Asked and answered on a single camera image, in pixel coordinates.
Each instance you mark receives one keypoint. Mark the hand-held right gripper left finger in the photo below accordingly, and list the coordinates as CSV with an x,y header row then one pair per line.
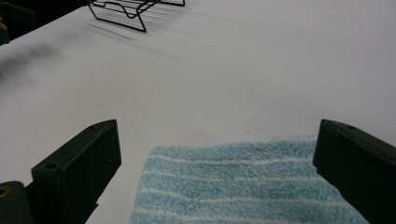
x,y
77,174

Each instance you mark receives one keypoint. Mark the blue striped towel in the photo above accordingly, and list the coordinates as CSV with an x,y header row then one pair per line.
x,y
233,186

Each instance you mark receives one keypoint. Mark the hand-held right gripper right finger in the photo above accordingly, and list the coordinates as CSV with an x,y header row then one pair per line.
x,y
358,174

